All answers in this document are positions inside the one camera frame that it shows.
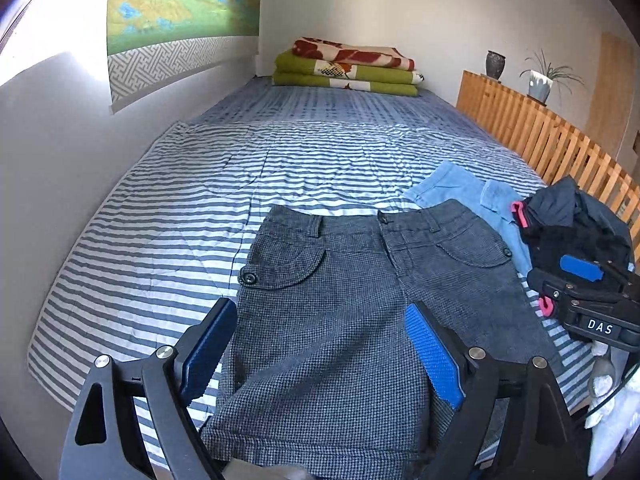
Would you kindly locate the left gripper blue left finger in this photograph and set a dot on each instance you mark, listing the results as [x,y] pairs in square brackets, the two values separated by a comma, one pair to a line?
[174,376]

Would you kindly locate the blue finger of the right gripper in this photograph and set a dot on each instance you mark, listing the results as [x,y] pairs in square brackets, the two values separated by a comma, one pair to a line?
[586,270]

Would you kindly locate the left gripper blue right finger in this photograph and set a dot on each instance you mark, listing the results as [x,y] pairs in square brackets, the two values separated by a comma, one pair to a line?
[466,378]

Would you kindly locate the grey houndstooth shorts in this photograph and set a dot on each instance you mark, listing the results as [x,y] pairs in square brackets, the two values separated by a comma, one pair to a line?
[320,372]

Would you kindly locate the white gloved right hand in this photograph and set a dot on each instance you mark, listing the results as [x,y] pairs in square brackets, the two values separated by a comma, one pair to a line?
[613,413]

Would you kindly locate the dark navy black clothes pile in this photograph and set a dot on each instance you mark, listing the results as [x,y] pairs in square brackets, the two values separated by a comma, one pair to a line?
[561,219]

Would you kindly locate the light blue garment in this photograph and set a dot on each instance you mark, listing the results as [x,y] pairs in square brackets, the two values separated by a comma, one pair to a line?
[489,199]

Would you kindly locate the blue white striped bed sheet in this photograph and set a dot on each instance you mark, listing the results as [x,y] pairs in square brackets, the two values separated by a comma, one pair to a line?
[169,238]

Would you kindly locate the wooden door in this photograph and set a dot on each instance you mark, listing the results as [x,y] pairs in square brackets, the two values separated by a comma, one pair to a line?
[612,95]

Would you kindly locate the potted spider plant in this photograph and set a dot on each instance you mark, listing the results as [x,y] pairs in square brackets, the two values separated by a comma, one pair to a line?
[543,76]

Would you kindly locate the dark ceramic vase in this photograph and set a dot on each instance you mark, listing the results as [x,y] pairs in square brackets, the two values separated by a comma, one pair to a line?
[494,64]

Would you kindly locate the red cream folded blanket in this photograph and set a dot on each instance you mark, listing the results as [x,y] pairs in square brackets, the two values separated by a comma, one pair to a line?
[326,50]

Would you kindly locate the green folded quilt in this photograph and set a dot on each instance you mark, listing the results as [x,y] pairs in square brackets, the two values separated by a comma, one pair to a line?
[293,70]

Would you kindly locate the wooden slatted bed rail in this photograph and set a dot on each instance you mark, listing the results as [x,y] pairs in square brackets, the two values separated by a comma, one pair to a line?
[550,145]

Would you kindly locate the green landscape wall scroll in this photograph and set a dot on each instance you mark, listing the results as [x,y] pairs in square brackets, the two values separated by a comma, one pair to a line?
[151,43]

